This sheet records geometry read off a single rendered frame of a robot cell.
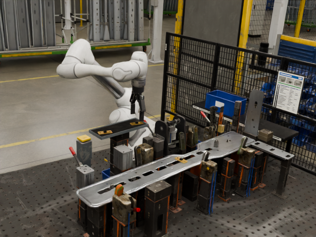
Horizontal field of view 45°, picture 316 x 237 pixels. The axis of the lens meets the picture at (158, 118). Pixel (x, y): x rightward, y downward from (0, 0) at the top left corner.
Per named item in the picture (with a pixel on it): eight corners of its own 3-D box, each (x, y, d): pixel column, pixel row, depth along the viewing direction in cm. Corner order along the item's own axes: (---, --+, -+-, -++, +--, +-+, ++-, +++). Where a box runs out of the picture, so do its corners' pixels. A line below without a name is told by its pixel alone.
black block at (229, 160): (226, 204, 246) (232, 164, 235) (214, 197, 253) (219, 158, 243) (234, 200, 251) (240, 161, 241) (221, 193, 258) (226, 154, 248)
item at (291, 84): (297, 115, 281) (305, 75, 269) (271, 107, 296) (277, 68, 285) (298, 115, 282) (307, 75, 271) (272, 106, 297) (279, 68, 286)
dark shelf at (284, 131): (283, 142, 269) (283, 138, 268) (191, 106, 330) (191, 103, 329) (298, 135, 283) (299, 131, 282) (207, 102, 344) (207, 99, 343)
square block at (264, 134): (260, 178, 280) (267, 134, 267) (250, 174, 285) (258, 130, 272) (265, 175, 285) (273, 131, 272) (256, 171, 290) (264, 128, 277)
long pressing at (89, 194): (96, 212, 182) (96, 209, 181) (71, 192, 197) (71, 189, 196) (257, 142, 271) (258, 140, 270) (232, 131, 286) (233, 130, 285)
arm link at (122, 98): (125, 119, 310) (133, 98, 321) (140, 117, 300) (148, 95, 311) (58, 59, 262) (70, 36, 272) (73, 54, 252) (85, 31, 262)
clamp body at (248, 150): (243, 200, 252) (251, 154, 239) (229, 192, 260) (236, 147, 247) (251, 195, 258) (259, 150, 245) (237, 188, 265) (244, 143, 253)
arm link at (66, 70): (70, 70, 246) (77, 55, 253) (49, 71, 255) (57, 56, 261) (81, 82, 256) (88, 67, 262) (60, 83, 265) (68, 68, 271)
